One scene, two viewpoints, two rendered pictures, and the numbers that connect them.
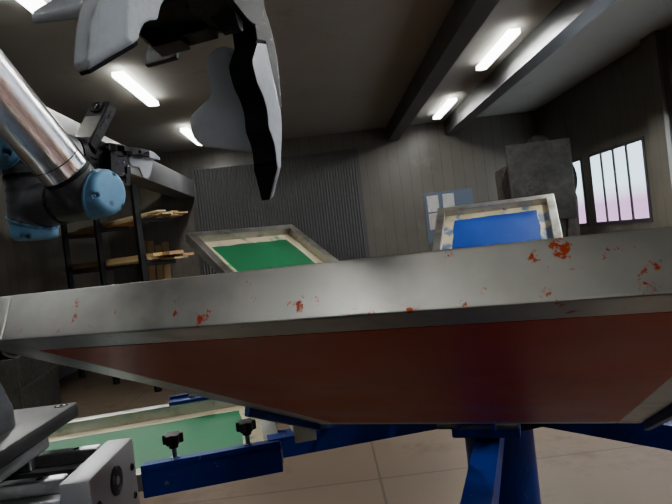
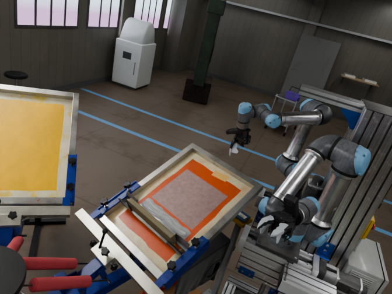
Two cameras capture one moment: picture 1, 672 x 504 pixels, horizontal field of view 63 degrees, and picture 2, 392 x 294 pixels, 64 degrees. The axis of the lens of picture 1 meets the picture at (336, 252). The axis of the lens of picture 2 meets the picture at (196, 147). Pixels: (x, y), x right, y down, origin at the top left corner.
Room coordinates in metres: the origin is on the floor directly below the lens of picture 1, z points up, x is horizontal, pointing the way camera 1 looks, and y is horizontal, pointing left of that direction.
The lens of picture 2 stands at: (2.13, 0.37, 2.30)
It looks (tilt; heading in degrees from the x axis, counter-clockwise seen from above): 25 degrees down; 197
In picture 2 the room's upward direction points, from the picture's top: 14 degrees clockwise
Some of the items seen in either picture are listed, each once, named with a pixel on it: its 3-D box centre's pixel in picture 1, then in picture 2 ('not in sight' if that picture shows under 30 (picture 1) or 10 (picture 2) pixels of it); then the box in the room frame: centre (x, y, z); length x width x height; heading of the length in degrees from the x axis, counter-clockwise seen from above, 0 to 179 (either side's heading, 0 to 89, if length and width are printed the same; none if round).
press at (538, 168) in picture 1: (529, 225); not in sight; (8.55, -3.02, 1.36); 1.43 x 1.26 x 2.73; 91
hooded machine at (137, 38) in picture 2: not in sight; (135, 53); (-4.62, -3.85, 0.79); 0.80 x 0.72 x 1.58; 1
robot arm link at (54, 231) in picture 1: (38, 206); (293, 224); (0.94, 0.49, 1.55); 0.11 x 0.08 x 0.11; 67
